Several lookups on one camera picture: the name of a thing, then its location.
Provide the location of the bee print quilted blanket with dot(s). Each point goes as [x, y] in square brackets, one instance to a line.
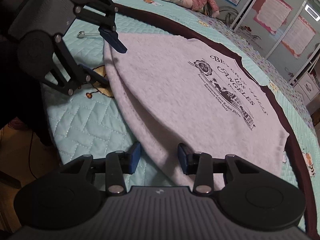
[82, 125]

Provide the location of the grey and brown printed sweatshirt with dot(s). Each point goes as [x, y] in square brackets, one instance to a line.
[175, 92]

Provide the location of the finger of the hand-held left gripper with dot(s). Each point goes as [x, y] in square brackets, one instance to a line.
[112, 41]
[96, 77]

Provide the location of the white drawer cabinet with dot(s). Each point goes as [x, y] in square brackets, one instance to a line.
[308, 90]

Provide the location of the small silver metal object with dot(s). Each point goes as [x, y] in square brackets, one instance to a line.
[82, 35]

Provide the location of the orange bordered wall poster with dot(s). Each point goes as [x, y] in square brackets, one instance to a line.
[298, 37]

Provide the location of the white floor fan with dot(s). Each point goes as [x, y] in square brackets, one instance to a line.
[230, 16]

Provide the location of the pink bordered wall poster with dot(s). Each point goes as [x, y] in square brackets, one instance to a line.
[272, 12]

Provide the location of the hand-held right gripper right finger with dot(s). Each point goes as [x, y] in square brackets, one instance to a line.
[182, 160]

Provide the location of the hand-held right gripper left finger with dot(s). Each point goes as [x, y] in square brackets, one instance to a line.
[133, 160]

